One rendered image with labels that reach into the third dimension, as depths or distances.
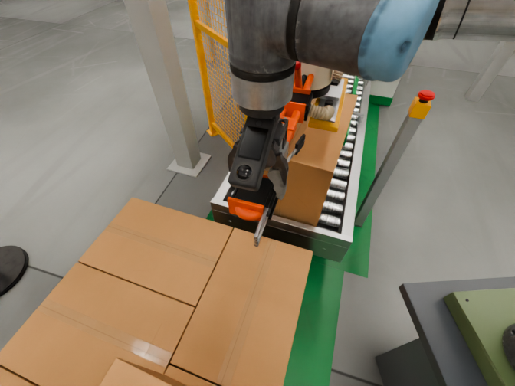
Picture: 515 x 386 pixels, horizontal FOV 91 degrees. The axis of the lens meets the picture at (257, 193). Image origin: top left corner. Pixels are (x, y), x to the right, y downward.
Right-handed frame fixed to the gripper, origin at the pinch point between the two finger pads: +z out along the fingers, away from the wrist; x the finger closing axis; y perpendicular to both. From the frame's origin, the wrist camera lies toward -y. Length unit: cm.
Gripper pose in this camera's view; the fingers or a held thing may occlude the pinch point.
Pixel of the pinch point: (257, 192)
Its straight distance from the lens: 52.9
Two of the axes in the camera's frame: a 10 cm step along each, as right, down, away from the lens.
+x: -9.5, -2.5, 2.1
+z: 0.0, 6.5, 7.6
